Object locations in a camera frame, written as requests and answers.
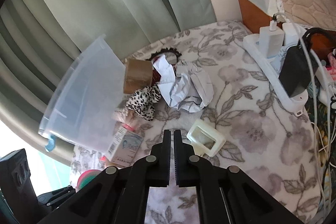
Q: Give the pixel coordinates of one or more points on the leopard print scrunchie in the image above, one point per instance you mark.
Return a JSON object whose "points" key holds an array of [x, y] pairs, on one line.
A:
{"points": [[142, 102]]}

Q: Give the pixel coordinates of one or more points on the green grey curtain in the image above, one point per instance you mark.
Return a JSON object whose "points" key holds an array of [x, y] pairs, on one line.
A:
{"points": [[41, 38]]}

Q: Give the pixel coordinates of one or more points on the pink green tape roll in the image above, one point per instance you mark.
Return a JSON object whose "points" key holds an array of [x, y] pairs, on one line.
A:
{"points": [[86, 177]]}

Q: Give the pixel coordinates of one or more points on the cream plastic rectangular case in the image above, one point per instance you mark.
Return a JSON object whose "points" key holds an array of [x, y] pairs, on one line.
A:
{"points": [[205, 139]]}

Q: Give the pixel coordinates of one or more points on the white paper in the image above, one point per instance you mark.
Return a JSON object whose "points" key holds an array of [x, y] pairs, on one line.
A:
{"points": [[184, 86]]}

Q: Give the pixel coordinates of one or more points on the small white product box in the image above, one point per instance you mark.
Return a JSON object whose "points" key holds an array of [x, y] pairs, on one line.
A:
{"points": [[124, 146]]}

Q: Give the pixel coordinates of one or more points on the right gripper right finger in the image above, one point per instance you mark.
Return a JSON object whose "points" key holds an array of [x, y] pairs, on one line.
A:
{"points": [[190, 169]]}

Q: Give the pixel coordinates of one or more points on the white charger adapter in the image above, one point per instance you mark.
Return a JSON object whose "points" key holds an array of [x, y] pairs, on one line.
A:
{"points": [[271, 39], [290, 34]]}

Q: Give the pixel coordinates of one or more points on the clear plastic storage bin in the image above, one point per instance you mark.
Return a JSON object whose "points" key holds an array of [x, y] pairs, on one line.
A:
{"points": [[81, 108]]}

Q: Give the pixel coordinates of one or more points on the floral fleece blanket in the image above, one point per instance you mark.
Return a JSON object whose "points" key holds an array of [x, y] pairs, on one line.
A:
{"points": [[273, 146]]}

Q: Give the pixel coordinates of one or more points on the dark red hair claw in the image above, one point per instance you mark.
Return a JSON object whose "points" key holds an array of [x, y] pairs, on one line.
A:
{"points": [[156, 77]]}

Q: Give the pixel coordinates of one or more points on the brown packing tape roll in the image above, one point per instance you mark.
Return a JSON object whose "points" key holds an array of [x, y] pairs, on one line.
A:
{"points": [[138, 75]]}

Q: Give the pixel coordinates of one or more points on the blue bin latch handle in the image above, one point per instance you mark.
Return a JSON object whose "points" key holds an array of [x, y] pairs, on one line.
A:
{"points": [[50, 144]]}

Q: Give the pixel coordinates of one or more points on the white power strip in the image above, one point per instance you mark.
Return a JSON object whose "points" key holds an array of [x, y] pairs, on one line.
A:
{"points": [[293, 105]]}

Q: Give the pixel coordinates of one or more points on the black toothed headband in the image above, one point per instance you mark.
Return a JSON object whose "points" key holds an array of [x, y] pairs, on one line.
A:
{"points": [[163, 51]]}

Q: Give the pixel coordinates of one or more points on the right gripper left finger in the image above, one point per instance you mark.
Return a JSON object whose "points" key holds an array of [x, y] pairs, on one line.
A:
{"points": [[153, 170]]}

